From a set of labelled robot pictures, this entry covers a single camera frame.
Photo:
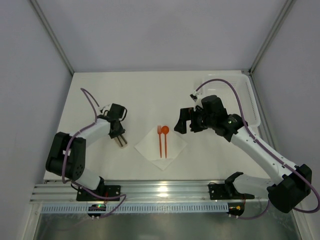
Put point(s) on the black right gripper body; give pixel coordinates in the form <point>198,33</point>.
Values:
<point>191,120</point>

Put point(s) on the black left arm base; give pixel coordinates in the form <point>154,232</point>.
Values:
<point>104,192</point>

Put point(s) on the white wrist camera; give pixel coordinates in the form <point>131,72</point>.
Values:
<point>196,96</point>
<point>103,109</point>

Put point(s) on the orange plastic fork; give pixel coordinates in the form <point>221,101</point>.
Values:
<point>159,132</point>

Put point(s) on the white paper napkin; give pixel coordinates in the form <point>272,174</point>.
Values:
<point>156,151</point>

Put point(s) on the beige utensil case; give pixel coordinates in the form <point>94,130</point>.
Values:
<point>117,142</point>

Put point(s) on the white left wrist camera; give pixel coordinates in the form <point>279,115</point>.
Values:
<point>103,109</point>

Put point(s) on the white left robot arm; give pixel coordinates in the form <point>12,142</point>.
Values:
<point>67,155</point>

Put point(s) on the right aluminium frame post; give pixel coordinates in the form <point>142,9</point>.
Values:
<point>272,33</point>

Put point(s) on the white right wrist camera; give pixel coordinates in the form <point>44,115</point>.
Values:
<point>196,96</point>

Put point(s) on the left aluminium frame post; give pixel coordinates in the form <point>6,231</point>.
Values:
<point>51,34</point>

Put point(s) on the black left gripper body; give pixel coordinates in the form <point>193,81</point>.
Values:
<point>117,132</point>

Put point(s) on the aluminium front rail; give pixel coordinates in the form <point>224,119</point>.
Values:
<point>144,191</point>

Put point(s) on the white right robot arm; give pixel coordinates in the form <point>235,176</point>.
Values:
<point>288,183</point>

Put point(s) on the orange plastic spoon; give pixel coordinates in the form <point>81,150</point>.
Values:
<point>165,130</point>

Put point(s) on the aluminium frame post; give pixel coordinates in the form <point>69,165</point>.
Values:
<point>51,34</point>
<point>272,33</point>

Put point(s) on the slotted white cable duct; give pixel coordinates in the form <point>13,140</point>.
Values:
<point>136,208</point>

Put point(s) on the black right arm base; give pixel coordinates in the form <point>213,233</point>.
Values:
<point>226,190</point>

